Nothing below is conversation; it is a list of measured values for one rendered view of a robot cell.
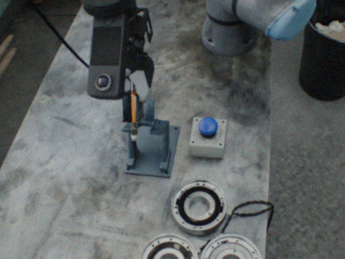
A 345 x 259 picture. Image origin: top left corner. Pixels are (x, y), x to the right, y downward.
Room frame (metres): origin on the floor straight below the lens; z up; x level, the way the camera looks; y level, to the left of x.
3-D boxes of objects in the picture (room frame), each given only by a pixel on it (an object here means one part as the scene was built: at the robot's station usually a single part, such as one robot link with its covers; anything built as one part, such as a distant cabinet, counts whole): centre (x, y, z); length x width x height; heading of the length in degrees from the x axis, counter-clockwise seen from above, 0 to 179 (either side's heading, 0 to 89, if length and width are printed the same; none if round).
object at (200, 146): (0.42, -0.07, 0.82); 0.08 x 0.07 x 0.05; 161
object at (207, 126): (0.41, -0.07, 0.85); 0.04 x 0.04 x 0.05
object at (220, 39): (0.74, -0.20, 0.85); 0.15 x 0.15 x 0.10
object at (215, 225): (0.27, -0.02, 0.82); 0.10 x 0.10 x 0.04
